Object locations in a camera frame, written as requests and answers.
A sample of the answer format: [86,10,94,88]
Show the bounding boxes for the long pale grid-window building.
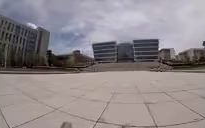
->
[0,10,51,67]

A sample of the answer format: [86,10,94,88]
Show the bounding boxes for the row of trees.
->
[0,41,48,67]

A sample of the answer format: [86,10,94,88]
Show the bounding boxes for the pale stone slab plaza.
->
[0,70,205,128]

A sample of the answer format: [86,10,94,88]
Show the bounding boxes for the low pale building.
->
[177,47,205,63]

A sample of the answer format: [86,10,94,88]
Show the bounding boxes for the dark building with pale bands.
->
[91,38,160,64]

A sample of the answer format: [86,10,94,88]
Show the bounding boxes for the small pale building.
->
[158,47,177,61]

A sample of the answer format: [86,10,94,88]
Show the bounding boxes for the low wall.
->
[0,65,86,75]
[169,63,205,74]

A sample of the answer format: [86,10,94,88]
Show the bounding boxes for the low brown building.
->
[51,49,95,67]

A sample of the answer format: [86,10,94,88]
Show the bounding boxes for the wide grey stairs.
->
[82,62,173,73]

